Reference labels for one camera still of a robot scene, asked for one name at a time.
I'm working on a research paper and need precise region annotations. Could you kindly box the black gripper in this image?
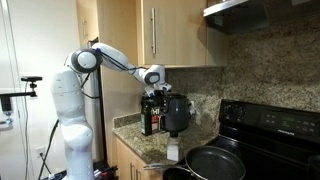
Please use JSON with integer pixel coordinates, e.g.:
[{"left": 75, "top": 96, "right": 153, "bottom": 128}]
[{"left": 145, "top": 88, "right": 166, "bottom": 101}]

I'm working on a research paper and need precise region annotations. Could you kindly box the black air fryer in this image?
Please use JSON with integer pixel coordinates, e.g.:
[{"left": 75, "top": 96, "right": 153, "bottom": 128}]
[{"left": 159, "top": 92, "right": 193, "bottom": 133}]

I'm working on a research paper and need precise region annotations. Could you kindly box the black red food bag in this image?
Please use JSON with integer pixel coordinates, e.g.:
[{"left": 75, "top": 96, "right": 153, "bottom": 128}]
[{"left": 140, "top": 94, "right": 165, "bottom": 137}]

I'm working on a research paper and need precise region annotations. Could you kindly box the tall wood side panel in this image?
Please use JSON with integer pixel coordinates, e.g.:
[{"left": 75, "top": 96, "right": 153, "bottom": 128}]
[{"left": 96, "top": 0, "right": 145, "bottom": 168}]

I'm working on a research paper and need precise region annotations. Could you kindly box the light wood cabinet door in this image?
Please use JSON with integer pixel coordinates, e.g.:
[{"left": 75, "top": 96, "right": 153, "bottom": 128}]
[{"left": 141, "top": 0, "right": 208, "bottom": 68}]

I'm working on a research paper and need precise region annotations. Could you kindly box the light wood lower cabinet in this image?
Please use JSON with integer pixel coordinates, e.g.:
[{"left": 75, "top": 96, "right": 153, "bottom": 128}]
[{"left": 114, "top": 136, "right": 164, "bottom": 180}]

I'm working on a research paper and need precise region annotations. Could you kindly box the light wood cabinet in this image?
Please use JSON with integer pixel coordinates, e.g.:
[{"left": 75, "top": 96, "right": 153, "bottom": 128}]
[
  {"left": 205, "top": 26, "right": 230, "bottom": 69},
  {"left": 114, "top": 136, "right": 164, "bottom": 180}
]

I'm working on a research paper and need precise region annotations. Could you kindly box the light wood upper cabinet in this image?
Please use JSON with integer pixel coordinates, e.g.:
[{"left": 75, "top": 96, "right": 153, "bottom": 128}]
[{"left": 205, "top": 26, "right": 230, "bottom": 69}]

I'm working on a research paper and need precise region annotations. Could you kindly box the black nonstick frying pan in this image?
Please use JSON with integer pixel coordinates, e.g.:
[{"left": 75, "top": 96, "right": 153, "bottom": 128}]
[
  {"left": 143, "top": 145, "right": 247, "bottom": 180},
  {"left": 162, "top": 166, "right": 198, "bottom": 180}
]

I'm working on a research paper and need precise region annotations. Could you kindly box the dark mixed clutter pile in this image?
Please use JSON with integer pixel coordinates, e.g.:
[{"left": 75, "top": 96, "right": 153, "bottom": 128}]
[{"left": 92, "top": 160, "right": 119, "bottom": 180}]

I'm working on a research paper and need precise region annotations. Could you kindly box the small wood fridge cabinet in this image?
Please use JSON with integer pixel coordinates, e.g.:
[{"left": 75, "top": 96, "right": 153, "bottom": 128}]
[{"left": 75, "top": 0, "right": 101, "bottom": 40}]

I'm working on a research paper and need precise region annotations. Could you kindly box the steel range hood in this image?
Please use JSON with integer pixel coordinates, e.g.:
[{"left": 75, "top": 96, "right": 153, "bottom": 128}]
[{"left": 203, "top": 0, "right": 320, "bottom": 36}]

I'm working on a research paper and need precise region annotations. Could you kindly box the black electric stove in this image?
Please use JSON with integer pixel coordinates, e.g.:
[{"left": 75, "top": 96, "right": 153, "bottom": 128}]
[{"left": 181, "top": 98, "right": 320, "bottom": 180}]

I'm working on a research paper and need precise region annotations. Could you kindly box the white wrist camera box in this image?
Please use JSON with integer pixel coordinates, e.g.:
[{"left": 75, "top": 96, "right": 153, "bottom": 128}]
[{"left": 145, "top": 82, "right": 173, "bottom": 94}]

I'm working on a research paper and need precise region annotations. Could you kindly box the white wall plug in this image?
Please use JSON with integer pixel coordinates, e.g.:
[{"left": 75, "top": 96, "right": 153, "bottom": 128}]
[{"left": 188, "top": 99, "right": 196, "bottom": 116}]

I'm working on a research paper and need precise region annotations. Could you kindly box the metal cabinet door handle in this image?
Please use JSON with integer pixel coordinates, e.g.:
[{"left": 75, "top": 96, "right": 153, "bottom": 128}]
[{"left": 151, "top": 7, "right": 157, "bottom": 55}]

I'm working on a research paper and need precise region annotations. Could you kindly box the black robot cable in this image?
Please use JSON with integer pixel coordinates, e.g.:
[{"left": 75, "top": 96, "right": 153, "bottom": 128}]
[{"left": 37, "top": 49, "right": 149, "bottom": 180}]

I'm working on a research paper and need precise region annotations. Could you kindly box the black stereo camera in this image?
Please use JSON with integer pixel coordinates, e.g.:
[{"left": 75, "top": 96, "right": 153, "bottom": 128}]
[{"left": 20, "top": 75, "right": 43, "bottom": 83}]

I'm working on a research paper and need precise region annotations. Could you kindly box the white wall outlet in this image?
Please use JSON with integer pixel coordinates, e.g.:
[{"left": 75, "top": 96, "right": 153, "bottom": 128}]
[{"left": 34, "top": 145, "right": 47, "bottom": 158}]

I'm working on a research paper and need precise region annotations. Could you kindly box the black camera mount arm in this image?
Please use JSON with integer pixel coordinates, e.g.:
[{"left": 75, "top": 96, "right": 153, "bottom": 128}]
[{"left": 0, "top": 81, "right": 38, "bottom": 113}]

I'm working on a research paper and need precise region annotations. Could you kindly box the silver door lever handle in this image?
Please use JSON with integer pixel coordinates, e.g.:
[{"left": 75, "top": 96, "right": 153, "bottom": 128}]
[{"left": 0, "top": 112, "right": 15, "bottom": 132}]

